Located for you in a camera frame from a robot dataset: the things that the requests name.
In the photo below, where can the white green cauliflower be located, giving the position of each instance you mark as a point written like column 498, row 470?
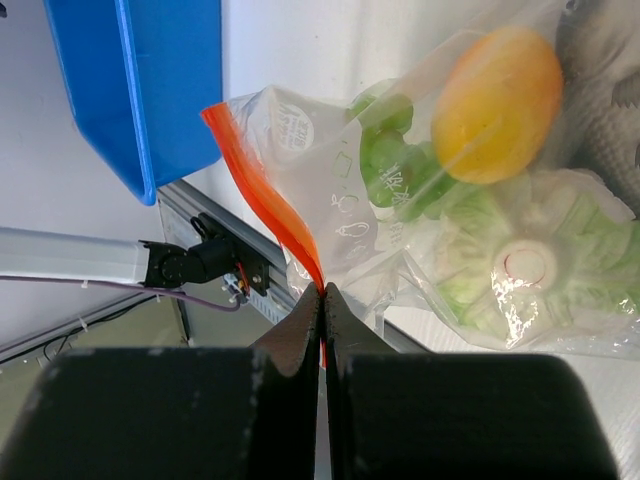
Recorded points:
column 541, row 254

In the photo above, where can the grey toy fish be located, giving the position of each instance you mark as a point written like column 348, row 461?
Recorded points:
column 597, row 44

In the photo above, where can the blue plastic bin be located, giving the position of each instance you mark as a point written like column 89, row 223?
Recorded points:
column 138, row 75

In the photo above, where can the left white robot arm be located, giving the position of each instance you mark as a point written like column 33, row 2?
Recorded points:
column 56, row 257

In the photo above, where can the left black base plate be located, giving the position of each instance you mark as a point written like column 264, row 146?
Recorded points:
column 223, row 252

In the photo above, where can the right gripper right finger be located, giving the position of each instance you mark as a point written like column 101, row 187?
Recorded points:
column 432, row 415

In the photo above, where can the yellow mango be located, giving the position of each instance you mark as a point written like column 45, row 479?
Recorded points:
column 498, row 106

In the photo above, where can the aluminium mounting rail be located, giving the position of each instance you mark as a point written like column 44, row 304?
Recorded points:
column 190, row 218

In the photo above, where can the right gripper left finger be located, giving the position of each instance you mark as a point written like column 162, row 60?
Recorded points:
column 176, row 413

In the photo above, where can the white slotted cable duct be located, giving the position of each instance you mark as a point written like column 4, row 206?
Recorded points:
column 270, row 306

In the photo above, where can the clear zip top bag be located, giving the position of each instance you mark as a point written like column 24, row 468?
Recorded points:
column 296, row 161

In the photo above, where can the green lettuce piece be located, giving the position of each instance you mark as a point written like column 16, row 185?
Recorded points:
column 403, row 178

